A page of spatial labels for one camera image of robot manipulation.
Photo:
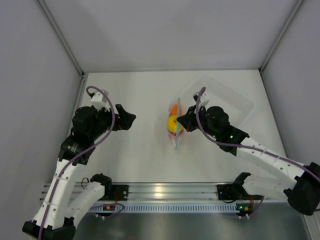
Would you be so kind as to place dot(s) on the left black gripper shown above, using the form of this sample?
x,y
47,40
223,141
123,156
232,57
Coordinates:
x,y
127,118

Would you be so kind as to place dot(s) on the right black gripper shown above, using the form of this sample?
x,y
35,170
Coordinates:
x,y
185,120

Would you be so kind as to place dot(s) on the clear zip top bag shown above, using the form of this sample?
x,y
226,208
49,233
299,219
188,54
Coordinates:
x,y
181,112

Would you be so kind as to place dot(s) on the yellow fake apple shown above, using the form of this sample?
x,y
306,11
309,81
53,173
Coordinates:
x,y
172,124

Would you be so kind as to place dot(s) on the orange fake persimmon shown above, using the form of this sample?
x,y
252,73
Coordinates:
x,y
173,110

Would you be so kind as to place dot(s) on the red fake apple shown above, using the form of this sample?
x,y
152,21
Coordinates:
x,y
173,134

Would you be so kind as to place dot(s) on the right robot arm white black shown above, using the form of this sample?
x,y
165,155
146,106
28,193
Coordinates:
x,y
295,182

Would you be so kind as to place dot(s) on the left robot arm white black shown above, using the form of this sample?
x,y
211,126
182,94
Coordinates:
x,y
58,218

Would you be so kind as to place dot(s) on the white plastic basket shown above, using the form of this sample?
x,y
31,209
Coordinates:
x,y
238,106

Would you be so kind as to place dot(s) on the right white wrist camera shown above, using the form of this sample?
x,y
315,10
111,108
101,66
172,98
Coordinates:
x,y
203,99

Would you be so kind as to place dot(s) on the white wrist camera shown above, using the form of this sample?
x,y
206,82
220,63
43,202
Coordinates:
x,y
203,99
98,101

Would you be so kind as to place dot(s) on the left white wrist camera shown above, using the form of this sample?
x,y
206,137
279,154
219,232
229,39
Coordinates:
x,y
98,101

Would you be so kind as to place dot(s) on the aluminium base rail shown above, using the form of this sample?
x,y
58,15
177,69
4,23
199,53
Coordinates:
x,y
199,191

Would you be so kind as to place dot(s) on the white slotted cable duct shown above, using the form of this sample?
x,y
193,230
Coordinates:
x,y
183,207

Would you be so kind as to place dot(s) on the left aluminium frame post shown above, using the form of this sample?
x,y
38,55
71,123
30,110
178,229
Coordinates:
x,y
59,34

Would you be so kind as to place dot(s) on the aluminium frame post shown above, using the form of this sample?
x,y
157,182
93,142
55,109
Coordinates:
x,y
59,34
288,21

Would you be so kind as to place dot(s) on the right aluminium frame post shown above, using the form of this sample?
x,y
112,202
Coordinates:
x,y
288,21

